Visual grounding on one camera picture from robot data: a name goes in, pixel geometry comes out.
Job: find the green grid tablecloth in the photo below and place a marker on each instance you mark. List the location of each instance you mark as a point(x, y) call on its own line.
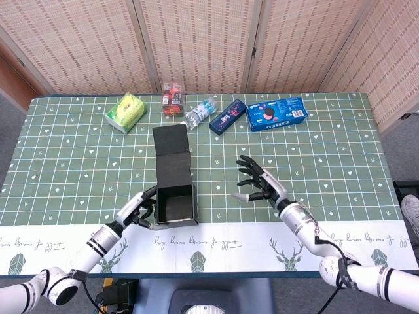
point(327, 157)

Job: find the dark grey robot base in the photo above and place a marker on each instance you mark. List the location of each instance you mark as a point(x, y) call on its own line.
point(206, 294)

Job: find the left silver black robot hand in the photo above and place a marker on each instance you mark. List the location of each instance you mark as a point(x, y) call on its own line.
point(134, 207)

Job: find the green tissue pack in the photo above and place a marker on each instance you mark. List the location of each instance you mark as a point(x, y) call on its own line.
point(126, 111)

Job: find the clear plastic water bottle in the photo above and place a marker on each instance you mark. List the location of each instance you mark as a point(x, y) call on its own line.
point(199, 112)

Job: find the black device under table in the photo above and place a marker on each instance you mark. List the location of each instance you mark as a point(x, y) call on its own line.
point(118, 294)

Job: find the bamboo folding screen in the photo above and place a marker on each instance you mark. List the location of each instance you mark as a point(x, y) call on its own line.
point(196, 39)

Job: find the black paper box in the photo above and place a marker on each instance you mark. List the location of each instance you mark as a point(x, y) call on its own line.
point(173, 176)

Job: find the black plastic tray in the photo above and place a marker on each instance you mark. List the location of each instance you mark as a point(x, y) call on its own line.
point(404, 187)

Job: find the white sneaker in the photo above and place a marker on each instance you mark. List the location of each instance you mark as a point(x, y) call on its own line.
point(411, 212)

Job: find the red snack package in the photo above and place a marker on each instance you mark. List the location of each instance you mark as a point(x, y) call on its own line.
point(173, 101)

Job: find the dark blue slim box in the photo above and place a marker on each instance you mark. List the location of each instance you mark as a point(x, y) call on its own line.
point(227, 117)

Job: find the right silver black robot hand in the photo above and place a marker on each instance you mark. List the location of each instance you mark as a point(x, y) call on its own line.
point(266, 186)

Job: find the blue Oreo cookie package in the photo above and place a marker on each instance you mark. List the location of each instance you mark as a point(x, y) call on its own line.
point(276, 114)

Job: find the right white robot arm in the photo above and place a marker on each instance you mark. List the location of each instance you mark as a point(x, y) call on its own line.
point(343, 255)

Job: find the brown wooden door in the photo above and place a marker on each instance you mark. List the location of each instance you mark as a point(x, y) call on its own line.
point(14, 81)

